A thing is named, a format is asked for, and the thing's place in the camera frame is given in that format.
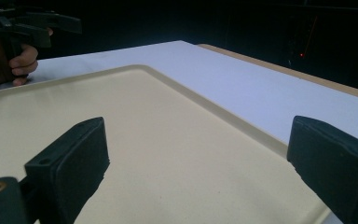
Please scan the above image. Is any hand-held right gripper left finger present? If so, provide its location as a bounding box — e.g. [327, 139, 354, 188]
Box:
[24, 116, 111, 224]

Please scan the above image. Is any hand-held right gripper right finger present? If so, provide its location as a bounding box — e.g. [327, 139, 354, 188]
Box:
[286, 115, 358, 224]

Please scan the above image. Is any beige plastic tray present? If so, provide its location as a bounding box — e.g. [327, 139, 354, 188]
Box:
[0, 63, 332, 224]

